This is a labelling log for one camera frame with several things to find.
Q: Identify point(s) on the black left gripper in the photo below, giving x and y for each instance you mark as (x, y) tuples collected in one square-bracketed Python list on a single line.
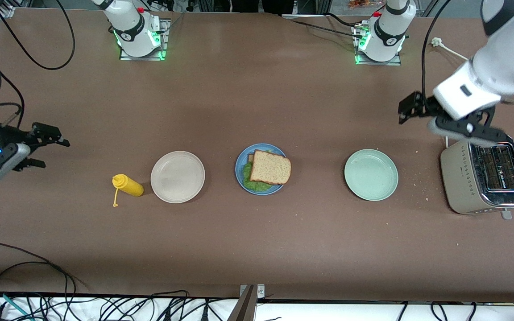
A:
[(427, 109)]

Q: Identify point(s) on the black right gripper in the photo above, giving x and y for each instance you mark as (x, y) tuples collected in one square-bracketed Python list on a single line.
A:
[(10, 137)]

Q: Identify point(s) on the yellow squeeze bottle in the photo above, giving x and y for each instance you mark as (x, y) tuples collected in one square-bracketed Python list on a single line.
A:
[(132, 186)]

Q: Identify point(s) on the brown bread slice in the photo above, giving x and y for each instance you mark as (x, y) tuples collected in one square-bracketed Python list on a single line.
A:
[(250, 157), (271, 168)]

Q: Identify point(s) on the green lettuce leaf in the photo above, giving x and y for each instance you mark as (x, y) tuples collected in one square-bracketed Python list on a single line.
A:
[(254, 185)]

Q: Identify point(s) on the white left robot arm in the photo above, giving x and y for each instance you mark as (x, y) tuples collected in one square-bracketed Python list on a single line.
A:
[(502, 62)]

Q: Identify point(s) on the mint green plate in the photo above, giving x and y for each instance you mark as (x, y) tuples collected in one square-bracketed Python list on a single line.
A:
[(371, 174)]

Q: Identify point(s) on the beige plate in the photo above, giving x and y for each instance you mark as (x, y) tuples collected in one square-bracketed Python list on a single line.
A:
[(177, 177)]

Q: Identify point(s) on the blue plate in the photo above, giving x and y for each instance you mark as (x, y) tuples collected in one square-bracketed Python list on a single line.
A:
[(240, 174)]

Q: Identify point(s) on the beige and chrome toaster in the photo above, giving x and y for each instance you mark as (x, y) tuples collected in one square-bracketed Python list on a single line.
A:
[(460, 178)]

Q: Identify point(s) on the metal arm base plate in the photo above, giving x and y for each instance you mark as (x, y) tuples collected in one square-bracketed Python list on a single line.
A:
[(377, 63), (163, 31)]

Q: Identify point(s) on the silver table corner bracket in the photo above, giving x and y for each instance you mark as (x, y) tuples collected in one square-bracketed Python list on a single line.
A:
[(5, 11)]

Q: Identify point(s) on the metal table edge bracket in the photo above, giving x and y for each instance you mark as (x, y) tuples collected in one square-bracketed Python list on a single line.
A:
[(259, 292)]

